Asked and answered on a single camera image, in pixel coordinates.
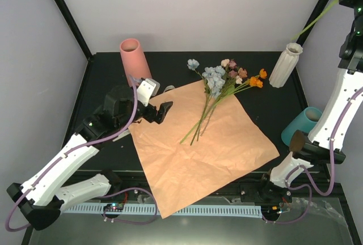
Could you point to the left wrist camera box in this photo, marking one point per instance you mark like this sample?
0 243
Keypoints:
147 89

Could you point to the teal cylindrical vase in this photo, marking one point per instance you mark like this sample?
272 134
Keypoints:
305 122

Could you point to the pink ceramic vase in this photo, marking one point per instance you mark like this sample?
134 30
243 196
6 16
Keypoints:
134 60

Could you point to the white slotted cable duct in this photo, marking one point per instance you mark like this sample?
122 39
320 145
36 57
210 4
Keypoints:
149 210

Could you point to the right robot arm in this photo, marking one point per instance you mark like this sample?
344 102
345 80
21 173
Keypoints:
324 142

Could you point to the green and orange wrapping paper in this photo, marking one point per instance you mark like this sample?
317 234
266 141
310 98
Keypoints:
181 168

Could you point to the right black frame post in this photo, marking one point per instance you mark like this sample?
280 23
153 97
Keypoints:
320 9

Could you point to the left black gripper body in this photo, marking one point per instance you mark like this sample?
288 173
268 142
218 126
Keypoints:
150 117

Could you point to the blue artificial flower bunch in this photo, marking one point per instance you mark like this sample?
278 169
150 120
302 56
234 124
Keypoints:
213 81

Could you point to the left black frame post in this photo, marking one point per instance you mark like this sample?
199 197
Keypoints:
70 21

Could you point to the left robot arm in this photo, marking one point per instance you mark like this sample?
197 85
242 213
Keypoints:
44 197

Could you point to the orange artificial flower bunch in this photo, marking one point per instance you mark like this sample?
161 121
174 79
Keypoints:
241 84

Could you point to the black frame post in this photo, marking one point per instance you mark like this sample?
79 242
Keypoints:
70 21
320 9

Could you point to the cream printed ribbon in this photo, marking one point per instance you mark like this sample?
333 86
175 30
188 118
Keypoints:
127 132

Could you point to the white ribbed vase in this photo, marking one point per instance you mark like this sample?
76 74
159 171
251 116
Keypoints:
285 65

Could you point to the pink artificial flower bunch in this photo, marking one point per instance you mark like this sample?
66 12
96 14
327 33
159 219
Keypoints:
231 72

